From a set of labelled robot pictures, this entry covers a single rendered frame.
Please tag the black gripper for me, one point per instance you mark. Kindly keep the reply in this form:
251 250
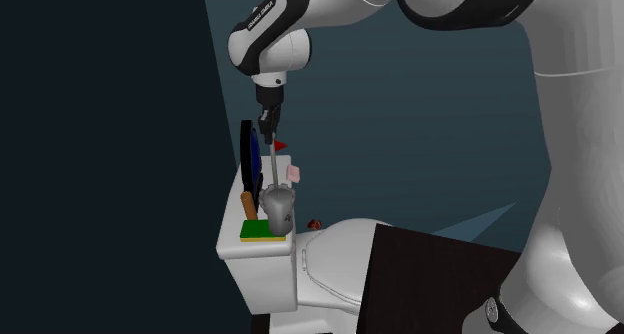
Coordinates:
269 97

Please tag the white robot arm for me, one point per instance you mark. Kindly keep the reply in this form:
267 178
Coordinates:
575 128

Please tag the red flag on grey pole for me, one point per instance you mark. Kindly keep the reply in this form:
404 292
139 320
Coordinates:
279 145

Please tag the small pink block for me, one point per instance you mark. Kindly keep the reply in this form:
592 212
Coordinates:
293 173

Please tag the grey foot-shaped figure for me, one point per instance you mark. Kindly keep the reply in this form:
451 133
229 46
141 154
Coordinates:
279 211

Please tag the green and yellow sponge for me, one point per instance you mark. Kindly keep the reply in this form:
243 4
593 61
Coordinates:
256 229

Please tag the small red-brown object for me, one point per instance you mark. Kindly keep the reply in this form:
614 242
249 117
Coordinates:
315 224

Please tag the white toilet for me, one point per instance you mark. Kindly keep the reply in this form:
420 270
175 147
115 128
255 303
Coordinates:
263 267

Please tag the dark robot stand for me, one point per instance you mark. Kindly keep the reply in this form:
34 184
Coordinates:
429 284

